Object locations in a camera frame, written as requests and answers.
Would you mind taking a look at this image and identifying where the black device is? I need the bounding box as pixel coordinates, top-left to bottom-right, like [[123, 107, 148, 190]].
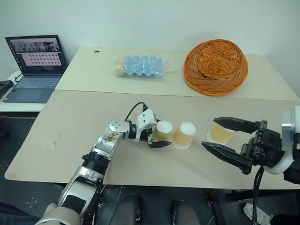
[[0, 80, 15, 99]]

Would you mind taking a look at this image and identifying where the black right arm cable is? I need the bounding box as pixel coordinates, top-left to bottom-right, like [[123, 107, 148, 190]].
[[252, 165, 266, 221]]

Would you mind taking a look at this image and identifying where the orange wicker basket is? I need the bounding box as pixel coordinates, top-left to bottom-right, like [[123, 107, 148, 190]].
[[183, 38, 249, 97]]

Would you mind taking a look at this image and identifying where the dark table frame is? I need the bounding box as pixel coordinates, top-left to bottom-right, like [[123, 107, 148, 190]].
[[206, 188, 300, 225]]

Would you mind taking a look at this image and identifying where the blue egg tray in bag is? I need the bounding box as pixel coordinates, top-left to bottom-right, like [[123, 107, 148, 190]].
[[113, 54, 177, 83]]

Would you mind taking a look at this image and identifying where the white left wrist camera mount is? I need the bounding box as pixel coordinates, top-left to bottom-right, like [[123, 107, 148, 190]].
[[135, 109, 158, 142]]

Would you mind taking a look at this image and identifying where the grey open laptop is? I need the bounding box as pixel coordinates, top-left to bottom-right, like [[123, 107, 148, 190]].
[[3, 35, 68, 104]]

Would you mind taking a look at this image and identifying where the white side table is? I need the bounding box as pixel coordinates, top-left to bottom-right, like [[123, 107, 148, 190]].
[[0, 69, 69, 113]]

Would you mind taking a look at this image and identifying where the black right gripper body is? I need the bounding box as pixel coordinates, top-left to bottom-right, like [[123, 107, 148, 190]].
[[240, 119, 285, 170]]

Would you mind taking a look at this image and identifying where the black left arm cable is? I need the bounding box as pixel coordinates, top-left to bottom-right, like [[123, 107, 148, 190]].
[[124, 102, 149, 122]]

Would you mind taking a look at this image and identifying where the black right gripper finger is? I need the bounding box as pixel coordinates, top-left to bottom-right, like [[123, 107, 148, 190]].
[[201, 141, 254, 175], [212, 116, 260, 135]]

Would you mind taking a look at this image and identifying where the white crumpled wrapper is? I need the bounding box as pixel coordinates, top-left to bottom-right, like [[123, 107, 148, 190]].
[[243, 202, 274, 225]]

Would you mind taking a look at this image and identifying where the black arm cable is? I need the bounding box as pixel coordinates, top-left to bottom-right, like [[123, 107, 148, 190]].
[[124, 102, 149, 122], [252, 165, 266, 221]]

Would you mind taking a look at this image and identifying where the tan paper cup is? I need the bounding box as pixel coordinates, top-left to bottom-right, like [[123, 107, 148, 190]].
[[151, 120, 173, 144], [207, 125, 235, 145], [172, 122, 197, 150]]

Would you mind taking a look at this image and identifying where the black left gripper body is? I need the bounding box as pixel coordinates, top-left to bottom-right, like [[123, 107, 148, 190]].
[[141, 128, 157, 148]]

